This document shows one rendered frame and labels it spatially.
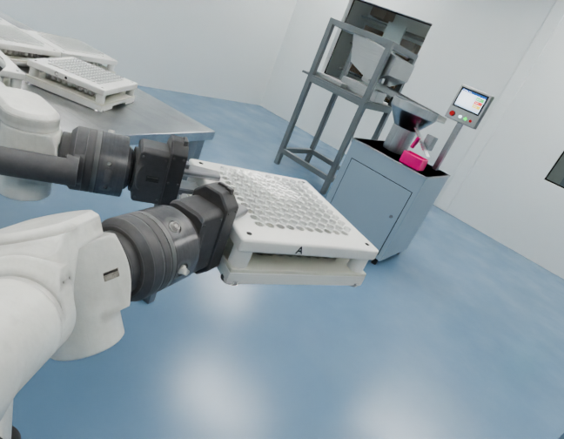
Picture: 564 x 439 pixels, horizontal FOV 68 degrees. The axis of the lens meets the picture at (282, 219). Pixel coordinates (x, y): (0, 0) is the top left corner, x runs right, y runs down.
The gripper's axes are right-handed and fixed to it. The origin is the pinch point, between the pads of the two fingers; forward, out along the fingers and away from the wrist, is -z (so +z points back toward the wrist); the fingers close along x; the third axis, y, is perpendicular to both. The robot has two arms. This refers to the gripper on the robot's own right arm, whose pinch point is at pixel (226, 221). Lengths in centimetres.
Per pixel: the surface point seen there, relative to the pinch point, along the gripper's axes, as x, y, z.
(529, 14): -122, -18, -530
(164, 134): 19, -64, -58
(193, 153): 29, -67, -79
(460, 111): -13, -9, -288
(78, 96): 15, -87, -43
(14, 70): 10, -89, -24
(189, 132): 19, -65, -70
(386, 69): -19, -89, -343
